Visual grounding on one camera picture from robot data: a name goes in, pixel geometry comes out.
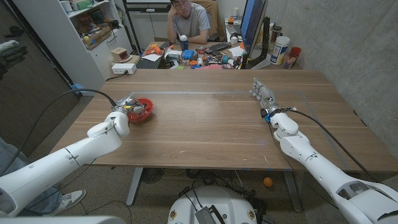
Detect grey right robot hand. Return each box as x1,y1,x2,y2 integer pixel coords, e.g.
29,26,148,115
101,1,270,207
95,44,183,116
248,77,281,117

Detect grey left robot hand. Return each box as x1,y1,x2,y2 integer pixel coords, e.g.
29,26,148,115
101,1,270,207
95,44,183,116
111,94,148,116

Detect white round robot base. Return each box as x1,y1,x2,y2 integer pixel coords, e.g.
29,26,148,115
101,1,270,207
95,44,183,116
167,185,258,224

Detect red bowl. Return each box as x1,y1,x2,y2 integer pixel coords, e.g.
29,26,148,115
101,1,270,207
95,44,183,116
127,97,155,123

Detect black gloved operator hand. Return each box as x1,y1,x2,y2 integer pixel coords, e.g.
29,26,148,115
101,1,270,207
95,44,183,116
0,39,29,74

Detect white flat power box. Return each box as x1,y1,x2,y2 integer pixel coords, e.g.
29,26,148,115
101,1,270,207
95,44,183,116
111,63,137,75

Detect black laptop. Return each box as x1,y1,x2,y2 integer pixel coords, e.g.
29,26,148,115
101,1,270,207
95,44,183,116
136,42,172,70

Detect white plastic tub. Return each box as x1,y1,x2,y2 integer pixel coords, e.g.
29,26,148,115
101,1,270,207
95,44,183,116
269,35,291,65

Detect beige small box device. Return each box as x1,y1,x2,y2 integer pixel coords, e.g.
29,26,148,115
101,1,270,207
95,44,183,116
111,47,133,63

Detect white paper sheet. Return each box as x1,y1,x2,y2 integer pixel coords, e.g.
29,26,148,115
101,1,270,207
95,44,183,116
228,45,246,58
141,53,162,62

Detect black monitor stand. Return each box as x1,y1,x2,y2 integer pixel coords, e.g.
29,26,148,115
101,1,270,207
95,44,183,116
241,16,272,70

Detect orange toy drill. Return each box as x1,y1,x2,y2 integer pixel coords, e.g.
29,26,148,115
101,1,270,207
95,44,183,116
146,43,164,56

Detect dark jar black lid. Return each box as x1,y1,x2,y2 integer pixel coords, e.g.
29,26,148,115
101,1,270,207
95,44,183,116
269,26,283,44

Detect black keyboard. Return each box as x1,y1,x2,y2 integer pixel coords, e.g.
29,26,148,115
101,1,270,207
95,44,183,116
204,42,233,54

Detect cardboard box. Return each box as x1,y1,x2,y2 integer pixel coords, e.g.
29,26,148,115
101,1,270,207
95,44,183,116
83,26,113,50

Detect black computer monitor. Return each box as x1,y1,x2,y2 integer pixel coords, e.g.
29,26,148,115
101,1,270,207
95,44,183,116
239,0,269,58

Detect grey table leg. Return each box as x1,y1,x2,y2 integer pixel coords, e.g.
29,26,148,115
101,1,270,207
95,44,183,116
282,170,303,213
126,167,144,206

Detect dark blue bottle white cap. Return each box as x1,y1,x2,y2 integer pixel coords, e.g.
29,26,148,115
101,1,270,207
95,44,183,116
178,34,190,52

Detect brown chair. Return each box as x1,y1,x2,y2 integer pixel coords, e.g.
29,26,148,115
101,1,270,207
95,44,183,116
194,0,226,43

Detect white shelf unit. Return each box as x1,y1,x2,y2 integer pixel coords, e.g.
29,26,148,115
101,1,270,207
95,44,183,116
12,0,133,96

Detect seated person grey shirt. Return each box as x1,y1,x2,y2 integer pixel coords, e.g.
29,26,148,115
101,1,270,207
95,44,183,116
167,0,211,45

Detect standing person blue jeans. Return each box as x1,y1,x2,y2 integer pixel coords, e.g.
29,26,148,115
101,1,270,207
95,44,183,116
0,136,88,218

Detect grey finned module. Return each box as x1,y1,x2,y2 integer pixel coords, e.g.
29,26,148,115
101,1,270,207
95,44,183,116
195,205,218,224

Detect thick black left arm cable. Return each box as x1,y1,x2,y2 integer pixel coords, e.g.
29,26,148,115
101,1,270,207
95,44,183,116
0,88,118,175

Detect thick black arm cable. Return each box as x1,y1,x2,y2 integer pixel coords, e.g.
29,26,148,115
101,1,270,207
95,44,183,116
282,107,379,184
0,88,118,175

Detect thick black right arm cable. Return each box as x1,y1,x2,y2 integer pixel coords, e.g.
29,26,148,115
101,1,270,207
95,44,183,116
282,107,379,184

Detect black floor cable tangle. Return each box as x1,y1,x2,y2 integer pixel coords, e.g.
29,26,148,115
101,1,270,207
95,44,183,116
178,167,268,219

